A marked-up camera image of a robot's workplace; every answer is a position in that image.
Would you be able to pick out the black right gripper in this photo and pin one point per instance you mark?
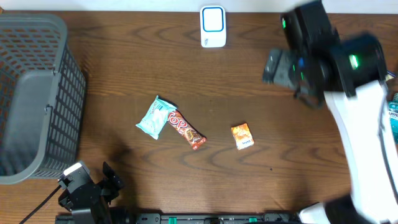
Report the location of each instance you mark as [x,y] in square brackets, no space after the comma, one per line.
[287,73]

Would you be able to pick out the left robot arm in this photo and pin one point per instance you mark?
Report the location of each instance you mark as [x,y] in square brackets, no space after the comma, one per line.
[91,216]

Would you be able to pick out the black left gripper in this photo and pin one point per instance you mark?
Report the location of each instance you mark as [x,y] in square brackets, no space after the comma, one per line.
[111,189]

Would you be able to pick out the red Top chocolate bar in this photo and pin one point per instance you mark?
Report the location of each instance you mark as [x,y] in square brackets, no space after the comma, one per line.
[182,126]

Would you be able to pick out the mint green wipes pack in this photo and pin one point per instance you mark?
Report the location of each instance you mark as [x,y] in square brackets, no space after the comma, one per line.
[156,117]

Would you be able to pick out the small orange snack packet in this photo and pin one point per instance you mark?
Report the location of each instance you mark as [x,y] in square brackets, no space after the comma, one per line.
[242,136]

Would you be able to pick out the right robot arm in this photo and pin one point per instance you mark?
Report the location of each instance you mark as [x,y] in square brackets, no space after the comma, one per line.
[349,77]

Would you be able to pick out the blue mouthwash bottle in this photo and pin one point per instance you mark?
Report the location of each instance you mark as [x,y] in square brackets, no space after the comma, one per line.
[393,114]

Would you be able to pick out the grey plastic mesh basket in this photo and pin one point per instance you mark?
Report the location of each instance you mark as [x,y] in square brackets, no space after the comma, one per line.
[42,98]

